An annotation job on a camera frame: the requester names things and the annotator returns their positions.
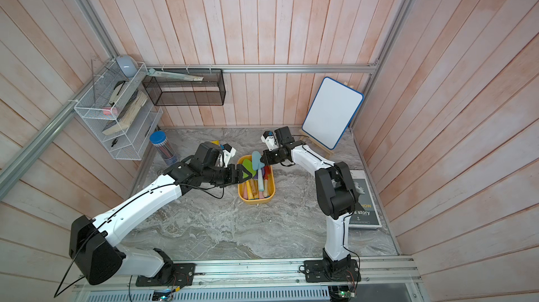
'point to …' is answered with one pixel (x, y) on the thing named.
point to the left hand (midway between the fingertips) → (244, 181)
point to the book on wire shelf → (126, 114)
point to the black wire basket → (165, 91)
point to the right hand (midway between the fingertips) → (261, 158)
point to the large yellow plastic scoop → (249, 190)
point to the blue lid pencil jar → (163, 147)
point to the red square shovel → (266, 173)
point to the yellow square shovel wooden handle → (217, 142)
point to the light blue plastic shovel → (257, 165)
